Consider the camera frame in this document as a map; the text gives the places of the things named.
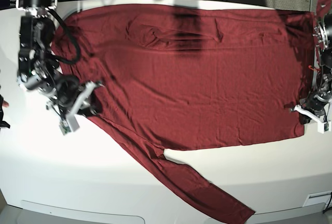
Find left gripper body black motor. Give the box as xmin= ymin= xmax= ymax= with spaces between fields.
xmin=305 ymin=90 xmax=329 ymax=114

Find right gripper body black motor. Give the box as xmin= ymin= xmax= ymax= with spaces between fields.
xmin=50 ymin=75 xmax=81 ymax=110

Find dark red long-sleeve shirt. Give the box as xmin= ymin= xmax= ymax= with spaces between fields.
xmin=61 ymin=4 xmax=314 ymax=223

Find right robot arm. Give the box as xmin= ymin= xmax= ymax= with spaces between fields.
xmin=16 ymin=0 xmax=102 ymax=120

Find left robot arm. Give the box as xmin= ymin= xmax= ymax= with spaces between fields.
xmin=291 ymin=0 xmax=331 ymax=133

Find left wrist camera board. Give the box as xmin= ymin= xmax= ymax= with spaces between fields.
xmin=317 ymin=121 xmax=331 ymax=134

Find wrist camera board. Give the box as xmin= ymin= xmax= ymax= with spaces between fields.
xmin=317 ymin=121 xmax=331 ymax=134
xmin=59 ymin=115 xmax=79 ymax=136

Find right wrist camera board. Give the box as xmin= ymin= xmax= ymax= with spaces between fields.
xmin=59 ymin=115 xmax=79 ymax=136

